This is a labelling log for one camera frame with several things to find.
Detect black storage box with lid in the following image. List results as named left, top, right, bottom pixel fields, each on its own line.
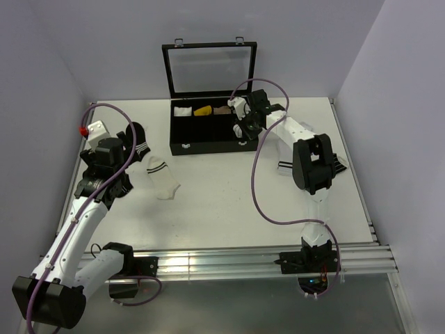
left=161, top=37, right=258, bottom=156

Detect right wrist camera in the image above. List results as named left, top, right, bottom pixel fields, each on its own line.
left=227, top=97, right=250, bottom=120

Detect black sock white vertical stripes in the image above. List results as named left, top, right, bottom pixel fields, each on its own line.
left=333, top=153, right=349, bottom=174

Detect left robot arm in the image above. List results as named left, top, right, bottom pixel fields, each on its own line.
left=12, top=132, right=136, bottom=333

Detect yellow rolled sock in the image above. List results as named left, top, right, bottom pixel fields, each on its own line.
left=193, top=105, right=213, bottom=116

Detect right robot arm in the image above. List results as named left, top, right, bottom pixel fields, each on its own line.
left=227, top=90, right=341, bottom=275

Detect long white sock striped cuff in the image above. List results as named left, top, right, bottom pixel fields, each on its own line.
left=276, top=122, right=313, bottom=178

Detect white rolled sock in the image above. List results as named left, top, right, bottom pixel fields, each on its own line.
left=173, top=106, right=193, bottom=117

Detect aluminium frame rail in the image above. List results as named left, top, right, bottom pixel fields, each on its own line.
left=40, top=243, right=399, bottom=283

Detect cream sock with black stripes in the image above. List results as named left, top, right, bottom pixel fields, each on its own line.
left=147, top=156, right=181, bottom=200

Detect white sock with black lines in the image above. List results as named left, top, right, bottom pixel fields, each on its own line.
left=233, top=124, right=243, bottom=138

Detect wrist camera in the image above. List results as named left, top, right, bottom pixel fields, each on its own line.
left=79, top=120, right=111, bottom=150
left=227, top=97, right=250, bottom=120

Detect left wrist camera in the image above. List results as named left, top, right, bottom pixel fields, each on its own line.
left=79, top=120, right=111, bottom=150

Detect black sock with white stripes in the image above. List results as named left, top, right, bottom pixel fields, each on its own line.
left=125, top=122, right=151, bottom=163

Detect black white horizontal striped sock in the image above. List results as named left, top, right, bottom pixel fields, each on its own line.
left=117, top=174, right=134, bottom=198

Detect tan rolled sock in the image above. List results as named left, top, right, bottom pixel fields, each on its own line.
left=213, top=106, right=232, bottom=115

